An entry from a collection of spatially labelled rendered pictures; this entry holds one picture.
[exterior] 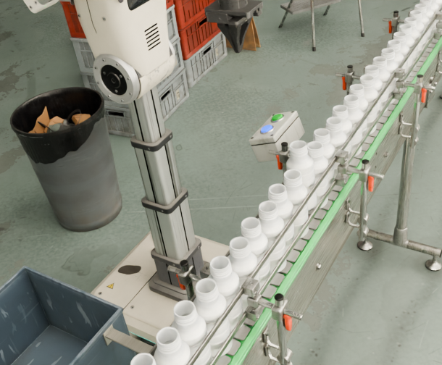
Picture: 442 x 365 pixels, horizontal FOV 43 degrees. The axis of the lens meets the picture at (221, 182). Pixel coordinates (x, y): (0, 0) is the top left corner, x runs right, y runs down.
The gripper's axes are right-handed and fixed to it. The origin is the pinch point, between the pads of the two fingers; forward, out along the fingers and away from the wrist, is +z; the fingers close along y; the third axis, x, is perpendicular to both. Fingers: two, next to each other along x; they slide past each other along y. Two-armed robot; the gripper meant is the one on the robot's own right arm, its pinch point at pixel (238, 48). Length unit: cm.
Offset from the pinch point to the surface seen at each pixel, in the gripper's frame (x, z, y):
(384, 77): 49, 28, 17
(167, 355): -55, 26, 14
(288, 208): -13.5, 27.9, 15.9
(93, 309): -40, 50, -23
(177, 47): 189, 98, -163
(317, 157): 2.9, 25.8, 15.7
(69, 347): -43, 66, -34
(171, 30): 185, 85, -163
